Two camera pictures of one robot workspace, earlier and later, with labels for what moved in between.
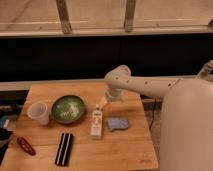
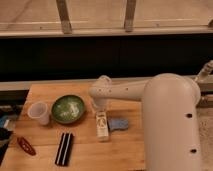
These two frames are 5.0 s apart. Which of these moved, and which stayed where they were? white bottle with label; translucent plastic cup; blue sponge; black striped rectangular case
Moved: white bottle with label
Stayed: black striped rectangular case; blue sponge; translucent plastic cup
